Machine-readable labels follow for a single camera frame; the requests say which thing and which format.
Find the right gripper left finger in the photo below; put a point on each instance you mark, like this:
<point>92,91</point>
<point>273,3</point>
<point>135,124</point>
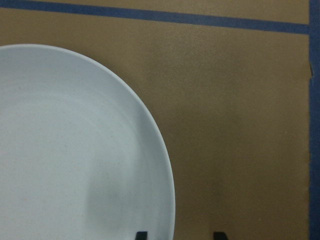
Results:
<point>141,235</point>

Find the light blue plate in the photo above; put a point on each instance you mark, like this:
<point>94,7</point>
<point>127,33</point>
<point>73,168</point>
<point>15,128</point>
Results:
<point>81,157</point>

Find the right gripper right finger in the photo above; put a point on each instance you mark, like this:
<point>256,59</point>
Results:
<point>219,235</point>

